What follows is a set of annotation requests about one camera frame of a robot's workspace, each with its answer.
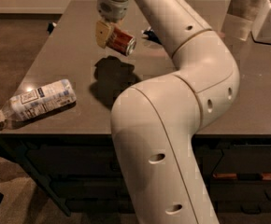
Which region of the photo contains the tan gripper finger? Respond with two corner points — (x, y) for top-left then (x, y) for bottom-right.
(95, 21), (113, 49)

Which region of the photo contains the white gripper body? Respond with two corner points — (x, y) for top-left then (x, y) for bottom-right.
(97, 0), (129, 23)

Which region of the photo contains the red coke can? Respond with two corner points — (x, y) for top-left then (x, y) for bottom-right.
(107, 27), (136, 56)

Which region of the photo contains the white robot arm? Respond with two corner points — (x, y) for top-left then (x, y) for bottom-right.
(96, 0), (239, 224)

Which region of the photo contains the blue chip bag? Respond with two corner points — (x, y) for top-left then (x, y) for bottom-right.
(142, 27), (161, 44)

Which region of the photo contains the small black object behind counter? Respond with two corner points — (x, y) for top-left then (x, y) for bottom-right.
(47, 22), (57, 34)

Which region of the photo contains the clear plastic water bottle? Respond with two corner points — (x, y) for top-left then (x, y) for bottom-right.
(0, 79), (77, 122)

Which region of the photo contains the dark drawer cabinet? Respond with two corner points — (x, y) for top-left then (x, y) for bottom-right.
(0, 134), (271, 214)

